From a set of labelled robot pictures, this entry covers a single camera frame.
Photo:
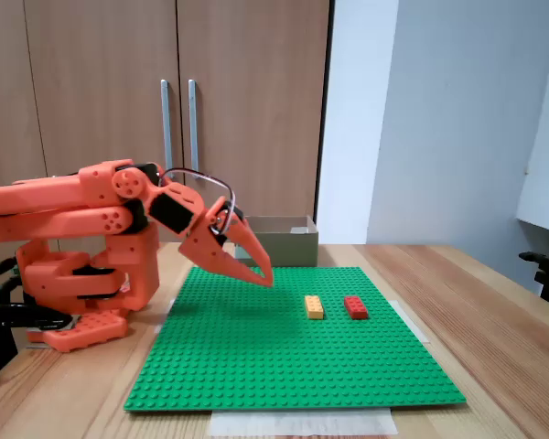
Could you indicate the cardboard box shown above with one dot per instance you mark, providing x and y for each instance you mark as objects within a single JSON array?
[{"x": 288, "y": 249}]

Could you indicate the yellow lego block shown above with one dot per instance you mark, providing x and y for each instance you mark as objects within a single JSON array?
[{"x": 315, "y": 307}]

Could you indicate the red lego block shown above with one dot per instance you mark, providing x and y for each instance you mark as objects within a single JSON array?
[{"x": 357, "y": 308}]

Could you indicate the black table clamp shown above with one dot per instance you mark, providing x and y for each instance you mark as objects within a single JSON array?
[{"x": 0, "y": 338}]

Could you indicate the wooden cabinet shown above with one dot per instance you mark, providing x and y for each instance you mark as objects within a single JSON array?
[{"x": 96, "y": 68}]

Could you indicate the masking tape strip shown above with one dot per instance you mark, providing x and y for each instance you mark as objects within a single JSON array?
[
  {"x": 171, "y": 307},
  {"x": 302, "y": 423},
  {"x": 414, "y": 324}
]

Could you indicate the green lego baseplate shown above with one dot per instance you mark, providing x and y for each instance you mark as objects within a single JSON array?
[{"x": 256, "y": 356}]

